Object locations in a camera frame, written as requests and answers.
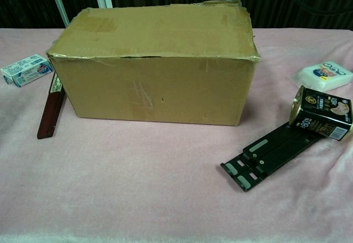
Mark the black luncheon meat can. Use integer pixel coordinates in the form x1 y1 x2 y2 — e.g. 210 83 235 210
288 85 353 142

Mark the dark pleated curtain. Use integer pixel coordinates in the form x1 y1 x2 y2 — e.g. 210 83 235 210
0 0 353 30

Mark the small white blue carton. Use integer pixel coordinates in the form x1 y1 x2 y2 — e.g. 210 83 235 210
0 53 55 88

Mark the white tissue packet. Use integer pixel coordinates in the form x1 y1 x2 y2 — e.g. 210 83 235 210
291 60 353 92

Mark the black folding stand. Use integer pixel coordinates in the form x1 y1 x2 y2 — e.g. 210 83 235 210
220 123 322 193

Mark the brown cardboard shipping box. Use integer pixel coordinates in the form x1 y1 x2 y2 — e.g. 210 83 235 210
45 0 261 127

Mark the pink tablecloth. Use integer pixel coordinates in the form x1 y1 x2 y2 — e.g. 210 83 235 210
0 27 353 243

